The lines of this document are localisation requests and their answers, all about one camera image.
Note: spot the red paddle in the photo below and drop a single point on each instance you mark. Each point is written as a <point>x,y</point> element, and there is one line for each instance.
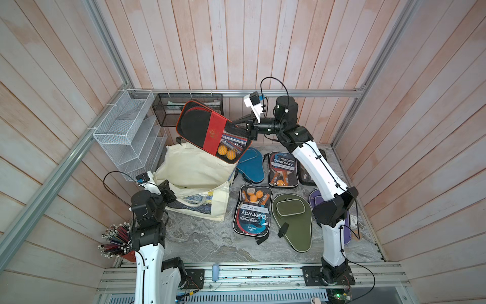
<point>303,175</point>

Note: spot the teal paddle cover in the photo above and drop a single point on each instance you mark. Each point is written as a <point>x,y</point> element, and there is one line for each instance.
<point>250,166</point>

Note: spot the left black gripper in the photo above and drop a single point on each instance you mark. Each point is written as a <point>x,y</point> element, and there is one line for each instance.
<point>166,191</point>

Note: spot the cream canvas tote bag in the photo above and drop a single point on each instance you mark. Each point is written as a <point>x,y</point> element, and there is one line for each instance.
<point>200,181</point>

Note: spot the Deerway paddle set clear case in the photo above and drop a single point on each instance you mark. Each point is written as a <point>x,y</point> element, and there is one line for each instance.
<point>282,170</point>

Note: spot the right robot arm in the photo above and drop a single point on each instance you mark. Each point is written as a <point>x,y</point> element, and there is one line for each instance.
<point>337,197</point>

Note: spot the aluminium front rail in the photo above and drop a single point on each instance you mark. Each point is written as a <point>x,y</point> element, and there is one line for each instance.
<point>376,282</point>

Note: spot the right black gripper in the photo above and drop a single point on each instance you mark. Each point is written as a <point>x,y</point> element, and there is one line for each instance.
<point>254,128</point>

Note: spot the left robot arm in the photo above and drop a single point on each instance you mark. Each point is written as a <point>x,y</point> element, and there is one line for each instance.
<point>154,284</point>

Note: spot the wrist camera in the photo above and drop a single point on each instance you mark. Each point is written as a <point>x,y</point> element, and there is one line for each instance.
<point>256,104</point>
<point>146,181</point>

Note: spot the black mesh wall basket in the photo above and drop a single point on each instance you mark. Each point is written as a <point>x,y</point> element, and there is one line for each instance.
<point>168,106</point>

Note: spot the black red paddle set case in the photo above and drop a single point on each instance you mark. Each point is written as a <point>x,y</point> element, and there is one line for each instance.
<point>212,132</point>

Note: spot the purple paddle cover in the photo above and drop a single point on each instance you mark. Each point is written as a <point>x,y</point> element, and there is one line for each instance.
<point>315,199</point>

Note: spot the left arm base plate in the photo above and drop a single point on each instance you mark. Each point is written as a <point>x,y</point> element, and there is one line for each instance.
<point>191,279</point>

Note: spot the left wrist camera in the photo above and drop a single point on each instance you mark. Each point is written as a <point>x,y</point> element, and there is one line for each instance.
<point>146,181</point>

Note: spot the white wire mesh shelf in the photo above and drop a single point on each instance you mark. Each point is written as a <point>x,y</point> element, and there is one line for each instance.
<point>130,134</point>

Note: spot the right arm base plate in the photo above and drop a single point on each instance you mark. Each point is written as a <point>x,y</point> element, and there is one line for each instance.
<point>315,275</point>

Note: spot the green paddle cover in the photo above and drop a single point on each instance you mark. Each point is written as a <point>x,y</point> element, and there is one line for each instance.
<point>294,218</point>

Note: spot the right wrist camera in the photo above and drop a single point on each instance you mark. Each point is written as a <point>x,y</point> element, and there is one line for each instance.
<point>256,104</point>

